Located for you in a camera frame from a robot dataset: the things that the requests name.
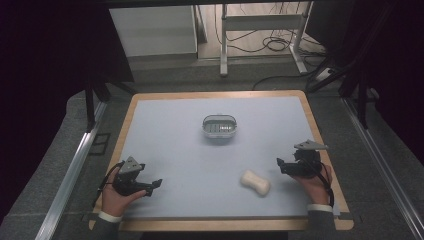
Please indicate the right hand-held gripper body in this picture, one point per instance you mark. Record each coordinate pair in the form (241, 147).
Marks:
(306, 161)

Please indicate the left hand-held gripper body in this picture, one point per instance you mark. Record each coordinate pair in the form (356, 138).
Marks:
(129, 166)

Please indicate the cream soap bar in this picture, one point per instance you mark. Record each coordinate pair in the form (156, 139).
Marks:
(255, 182)

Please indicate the person's right hand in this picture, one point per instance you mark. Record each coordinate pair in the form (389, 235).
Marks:
(315, 190)

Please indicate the person's left hand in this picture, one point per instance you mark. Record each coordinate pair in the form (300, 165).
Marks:
(115, 200)

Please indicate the light blue table mat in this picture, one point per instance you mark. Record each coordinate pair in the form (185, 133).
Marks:
(186, 150)

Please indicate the black metal stand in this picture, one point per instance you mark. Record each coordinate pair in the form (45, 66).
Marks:
(90, 100)
(361, 100)

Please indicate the white power strip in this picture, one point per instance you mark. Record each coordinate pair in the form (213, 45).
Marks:
(325, 74)

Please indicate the dark curtain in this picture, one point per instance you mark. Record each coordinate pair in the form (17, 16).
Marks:
(393, 66)
(43, 66)

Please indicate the white cabinet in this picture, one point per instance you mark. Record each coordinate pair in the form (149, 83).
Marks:
(153, 30)

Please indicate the black floor bracket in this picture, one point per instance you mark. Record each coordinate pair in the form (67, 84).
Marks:
(100, 144)

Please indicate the aluminium rail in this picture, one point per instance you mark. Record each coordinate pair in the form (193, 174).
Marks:
(68, 176)
(383, 160)

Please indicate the white desk frame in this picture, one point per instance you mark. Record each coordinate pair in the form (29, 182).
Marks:
(260, 22)

